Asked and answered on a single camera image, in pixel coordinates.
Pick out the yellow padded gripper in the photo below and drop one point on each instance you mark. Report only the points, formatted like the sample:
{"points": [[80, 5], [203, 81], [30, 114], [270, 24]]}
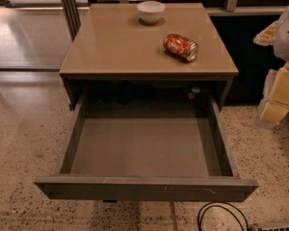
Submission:
{"points": [[287, 38]]}

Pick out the grey top drawer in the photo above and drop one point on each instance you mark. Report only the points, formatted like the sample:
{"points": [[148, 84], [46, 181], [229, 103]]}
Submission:
{"points": [[147, 151]]}

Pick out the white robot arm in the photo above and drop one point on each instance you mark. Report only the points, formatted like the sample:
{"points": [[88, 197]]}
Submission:
{"points": [[274, 106]]}

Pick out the brown drawer cabinet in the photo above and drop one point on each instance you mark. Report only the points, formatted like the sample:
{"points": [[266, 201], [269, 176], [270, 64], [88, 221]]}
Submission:
{"points": [[113, 44]]}

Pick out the red soda can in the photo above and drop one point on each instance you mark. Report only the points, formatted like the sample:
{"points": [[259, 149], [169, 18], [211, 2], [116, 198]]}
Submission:
{"points": [[180, 46]]}

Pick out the white ceramic bowl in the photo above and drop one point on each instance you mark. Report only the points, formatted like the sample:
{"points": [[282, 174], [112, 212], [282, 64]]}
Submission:
{"points": [[150, 12]]}

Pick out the metal window frame post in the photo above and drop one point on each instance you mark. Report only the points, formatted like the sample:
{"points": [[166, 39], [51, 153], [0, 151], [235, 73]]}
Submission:
{"points": [[72, 17]]}

